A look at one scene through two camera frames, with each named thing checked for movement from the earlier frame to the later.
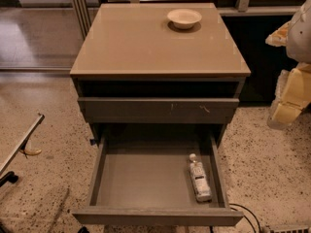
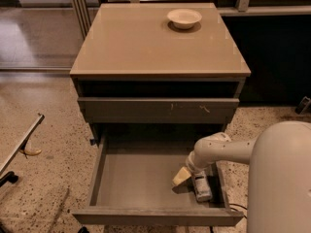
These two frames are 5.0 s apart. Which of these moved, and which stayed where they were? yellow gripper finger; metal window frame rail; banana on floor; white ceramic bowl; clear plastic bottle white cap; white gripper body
Moved: white gripper body; yellow gripper finger
Stayed: clear plastic bottle white cap; banana on floor; metal window frame rail; white ceramic bowl
